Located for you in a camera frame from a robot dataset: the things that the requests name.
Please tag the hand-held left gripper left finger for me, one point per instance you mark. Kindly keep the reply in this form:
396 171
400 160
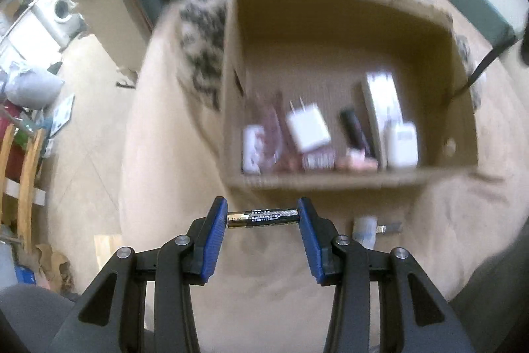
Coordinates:
211 241

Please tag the black and gold battery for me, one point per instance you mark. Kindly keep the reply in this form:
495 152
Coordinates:
262 217

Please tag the white remote control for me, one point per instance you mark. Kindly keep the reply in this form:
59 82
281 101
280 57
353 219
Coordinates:
384 100

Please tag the red bag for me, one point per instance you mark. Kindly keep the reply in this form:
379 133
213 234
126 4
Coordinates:
10 142

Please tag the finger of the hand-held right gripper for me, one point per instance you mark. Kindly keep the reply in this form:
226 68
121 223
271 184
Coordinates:
481 69

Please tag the person's leg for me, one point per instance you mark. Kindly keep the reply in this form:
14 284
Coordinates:
29 320
500 295

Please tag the white washing machine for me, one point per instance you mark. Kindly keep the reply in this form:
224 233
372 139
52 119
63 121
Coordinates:
62 12

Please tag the black tube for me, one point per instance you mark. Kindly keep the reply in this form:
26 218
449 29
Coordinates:
354 129

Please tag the cardboard box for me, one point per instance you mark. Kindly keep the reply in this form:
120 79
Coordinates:
314 59

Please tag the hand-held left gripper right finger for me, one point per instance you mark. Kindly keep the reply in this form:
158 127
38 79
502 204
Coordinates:
312 241

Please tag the beige sofa armrest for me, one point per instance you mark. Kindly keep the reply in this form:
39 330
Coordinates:
111 26

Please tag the wooden board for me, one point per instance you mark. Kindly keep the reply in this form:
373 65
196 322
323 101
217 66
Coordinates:
108 249

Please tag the white charger plug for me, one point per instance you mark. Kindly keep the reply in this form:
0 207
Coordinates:
308 129

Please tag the booklet with light cover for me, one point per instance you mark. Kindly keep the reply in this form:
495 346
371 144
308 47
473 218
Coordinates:
62 113

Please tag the person's right leg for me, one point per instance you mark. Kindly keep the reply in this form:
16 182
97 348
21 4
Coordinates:
500 295

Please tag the person's left leg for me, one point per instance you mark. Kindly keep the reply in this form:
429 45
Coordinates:
29 320

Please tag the white power adapter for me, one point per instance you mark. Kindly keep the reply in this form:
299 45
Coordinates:
401 146

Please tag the small grey stick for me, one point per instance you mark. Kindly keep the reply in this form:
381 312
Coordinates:
390 228

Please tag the black and white fuzzy blanket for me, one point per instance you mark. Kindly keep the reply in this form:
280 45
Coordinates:
198 47

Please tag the blue box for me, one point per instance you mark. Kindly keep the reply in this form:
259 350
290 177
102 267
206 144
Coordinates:
27 276

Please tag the grey bag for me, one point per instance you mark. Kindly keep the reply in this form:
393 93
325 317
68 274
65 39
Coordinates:
33 86

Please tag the white oval object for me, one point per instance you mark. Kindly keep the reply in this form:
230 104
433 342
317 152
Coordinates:
252 150

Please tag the crumpled brown paper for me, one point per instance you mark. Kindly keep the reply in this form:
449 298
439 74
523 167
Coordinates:
56 266

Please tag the small pink box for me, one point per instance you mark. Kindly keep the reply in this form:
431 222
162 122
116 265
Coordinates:
357 161

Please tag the wooden chair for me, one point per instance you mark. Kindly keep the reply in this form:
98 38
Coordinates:
29 179

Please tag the small pink label bottle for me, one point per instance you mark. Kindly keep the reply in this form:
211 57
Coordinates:
319 161

